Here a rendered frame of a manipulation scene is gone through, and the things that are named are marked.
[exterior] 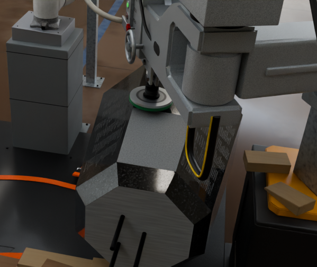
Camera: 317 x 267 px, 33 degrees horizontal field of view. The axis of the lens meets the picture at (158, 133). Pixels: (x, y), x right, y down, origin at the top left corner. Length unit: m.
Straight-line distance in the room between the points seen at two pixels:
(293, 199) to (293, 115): 2.42
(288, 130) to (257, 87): 2.54
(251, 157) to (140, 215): 0.58
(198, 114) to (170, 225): 0.64
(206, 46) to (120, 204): 0.86
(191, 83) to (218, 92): 0.10
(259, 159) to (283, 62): 0.68
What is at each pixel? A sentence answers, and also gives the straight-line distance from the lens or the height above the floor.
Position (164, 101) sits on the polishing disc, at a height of 0.93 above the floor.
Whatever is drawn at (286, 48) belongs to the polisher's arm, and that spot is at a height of 1.49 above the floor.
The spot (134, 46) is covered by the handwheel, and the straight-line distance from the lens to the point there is 2.29.
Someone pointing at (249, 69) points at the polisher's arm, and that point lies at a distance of 1.85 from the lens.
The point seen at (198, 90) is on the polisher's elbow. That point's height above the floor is 1.35.
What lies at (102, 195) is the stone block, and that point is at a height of 0.75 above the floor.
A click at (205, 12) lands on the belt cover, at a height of 1.66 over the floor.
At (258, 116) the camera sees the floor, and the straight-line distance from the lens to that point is 4.53.
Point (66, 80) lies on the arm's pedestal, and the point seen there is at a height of 0.60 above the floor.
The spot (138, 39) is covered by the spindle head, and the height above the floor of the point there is 1.26.
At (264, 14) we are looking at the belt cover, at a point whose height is 1.65.
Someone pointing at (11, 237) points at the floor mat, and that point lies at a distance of 3.17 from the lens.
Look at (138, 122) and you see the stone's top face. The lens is 2.52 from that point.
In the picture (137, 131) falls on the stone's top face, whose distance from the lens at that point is 2.45.
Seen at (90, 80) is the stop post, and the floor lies 0.04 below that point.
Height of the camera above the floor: 2.18
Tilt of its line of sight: 32 degrees down
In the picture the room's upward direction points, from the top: 6 degrees clockwise
